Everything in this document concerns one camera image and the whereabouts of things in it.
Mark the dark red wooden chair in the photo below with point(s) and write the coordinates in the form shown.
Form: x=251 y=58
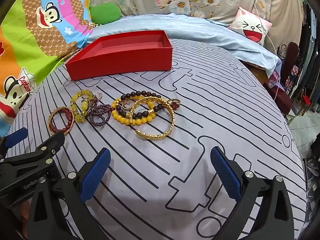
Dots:
x=291 y=62

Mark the beige cloth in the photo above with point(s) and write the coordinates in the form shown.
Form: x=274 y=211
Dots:
x=287 y=17

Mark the green pillow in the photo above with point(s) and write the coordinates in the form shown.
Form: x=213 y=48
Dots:
x=105 y=13

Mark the grey striped bedsheet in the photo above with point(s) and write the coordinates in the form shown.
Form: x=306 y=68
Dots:
x=212 y=110

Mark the light blue blanket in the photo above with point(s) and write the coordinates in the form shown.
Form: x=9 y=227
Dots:
x=200 y=30

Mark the thin gold bangle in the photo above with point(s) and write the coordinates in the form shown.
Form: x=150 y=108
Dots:
x=153 y=96

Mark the hanging clothes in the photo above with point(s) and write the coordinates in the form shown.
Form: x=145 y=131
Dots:
x=311 y=42

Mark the cartoon monkey blanket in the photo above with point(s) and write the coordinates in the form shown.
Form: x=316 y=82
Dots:
x=37 y=42

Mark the wooden bed frame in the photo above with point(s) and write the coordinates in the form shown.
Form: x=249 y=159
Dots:
x=257 y=72

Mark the gold hoop earring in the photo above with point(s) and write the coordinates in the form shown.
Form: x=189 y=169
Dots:
x=98 y=96
x=127 y=105

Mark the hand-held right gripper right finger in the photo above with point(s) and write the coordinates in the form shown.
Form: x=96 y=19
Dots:
x=225 y=173

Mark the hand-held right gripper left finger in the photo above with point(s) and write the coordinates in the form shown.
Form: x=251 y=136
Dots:
x=96 y=175

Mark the white cartoon face pillow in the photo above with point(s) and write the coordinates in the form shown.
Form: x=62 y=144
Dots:
x=251 y=27

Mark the wide gold textured bangle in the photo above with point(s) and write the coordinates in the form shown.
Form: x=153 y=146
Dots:
x=155 y=137

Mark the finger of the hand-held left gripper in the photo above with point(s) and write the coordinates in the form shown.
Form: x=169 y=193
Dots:
x=47 y=145
x=15 y=137

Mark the red cardboard box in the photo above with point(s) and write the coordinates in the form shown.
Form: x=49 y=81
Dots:
x=120 y=60

